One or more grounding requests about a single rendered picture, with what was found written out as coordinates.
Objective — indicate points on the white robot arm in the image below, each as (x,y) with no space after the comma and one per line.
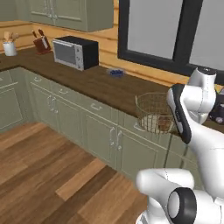
(210,151)

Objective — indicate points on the green cabinet door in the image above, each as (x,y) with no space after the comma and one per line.
(178,159)
(68,122)
(39,108)
(140,160)
(97,140)

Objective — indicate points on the green corner base cabinet run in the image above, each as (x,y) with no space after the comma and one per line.
(10,102)

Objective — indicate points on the green drawer front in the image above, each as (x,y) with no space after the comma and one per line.
(108,112)
(73,94)
(43,83)
(154,138)

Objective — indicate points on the blue bowl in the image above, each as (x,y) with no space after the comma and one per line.
(116,72)

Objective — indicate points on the black and silver toaster oven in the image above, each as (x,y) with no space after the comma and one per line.
(67,52)

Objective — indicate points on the red-brown knife block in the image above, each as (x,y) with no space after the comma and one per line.
(43,45)

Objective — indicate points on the black framed window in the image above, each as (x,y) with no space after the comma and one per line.
(182,32)

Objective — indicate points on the white pot with wooden utensils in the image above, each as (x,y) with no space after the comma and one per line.
(10,49)

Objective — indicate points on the green wall cabinet run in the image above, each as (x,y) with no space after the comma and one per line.
(73,13)

